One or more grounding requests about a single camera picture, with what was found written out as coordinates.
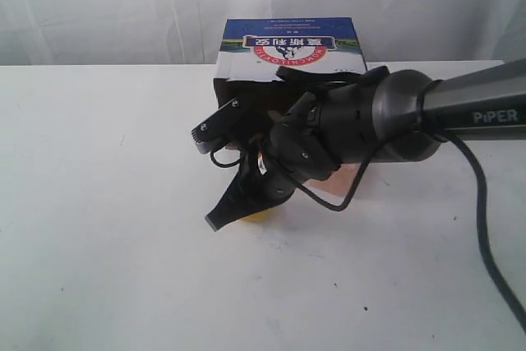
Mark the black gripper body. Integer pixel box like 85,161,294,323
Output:
242,94,339,207

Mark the yellow tennis ball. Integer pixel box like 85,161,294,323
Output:
242,210,271,223

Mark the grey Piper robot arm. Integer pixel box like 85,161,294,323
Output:
191,60,525,230

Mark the pale wooden cube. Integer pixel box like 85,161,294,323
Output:
304,164,360,198

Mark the blue white cardboard box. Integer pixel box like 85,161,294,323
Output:
213,16,367,141

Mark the white backdrop curtain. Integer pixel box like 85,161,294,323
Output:
1,0,525,66

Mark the black cable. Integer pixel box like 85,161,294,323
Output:
209,65,526,323

